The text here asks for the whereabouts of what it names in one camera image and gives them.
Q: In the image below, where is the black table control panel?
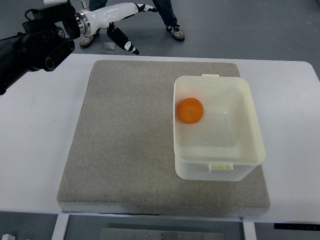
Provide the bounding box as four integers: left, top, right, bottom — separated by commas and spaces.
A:
273, 223, 320, 231

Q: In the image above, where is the white table leg right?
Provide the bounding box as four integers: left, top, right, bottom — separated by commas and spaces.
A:
242, 221, 257, 240

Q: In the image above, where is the pale yellow plastic box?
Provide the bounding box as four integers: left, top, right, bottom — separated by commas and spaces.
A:
173, 74, 266, 182

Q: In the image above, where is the person right leg with sneaker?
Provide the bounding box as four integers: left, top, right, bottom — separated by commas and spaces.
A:
152, 0, 185, 42

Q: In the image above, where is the orange fruit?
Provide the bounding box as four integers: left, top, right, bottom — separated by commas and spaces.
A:
176, 98, 204, 124

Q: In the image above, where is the white table leg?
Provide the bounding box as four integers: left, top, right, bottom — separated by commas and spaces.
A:
51, 213, 70, 240
242, 221, 257, 240

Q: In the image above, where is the small clear square floor plate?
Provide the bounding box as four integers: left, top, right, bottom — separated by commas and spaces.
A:
101, 42, 116, 55

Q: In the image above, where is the grey metal base plate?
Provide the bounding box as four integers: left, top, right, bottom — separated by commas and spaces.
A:
99, 228, 226, 240

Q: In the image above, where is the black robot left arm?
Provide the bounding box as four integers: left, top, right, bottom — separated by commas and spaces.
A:
0, 1, 81, 95

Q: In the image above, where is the grey felt mat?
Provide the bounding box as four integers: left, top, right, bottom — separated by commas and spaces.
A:
57, 60, 270, 217

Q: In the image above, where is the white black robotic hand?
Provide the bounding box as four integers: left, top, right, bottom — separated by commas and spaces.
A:
76, 2, 158, 55

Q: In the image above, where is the small white object bottom left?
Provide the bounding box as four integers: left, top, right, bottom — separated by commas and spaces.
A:
1, 234, 16, 240

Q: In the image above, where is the white object at top edge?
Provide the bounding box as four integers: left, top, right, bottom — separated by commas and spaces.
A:
43, 0, 68, 5

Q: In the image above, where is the white table leg left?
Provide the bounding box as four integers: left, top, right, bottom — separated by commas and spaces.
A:
51, 213, 70, 240

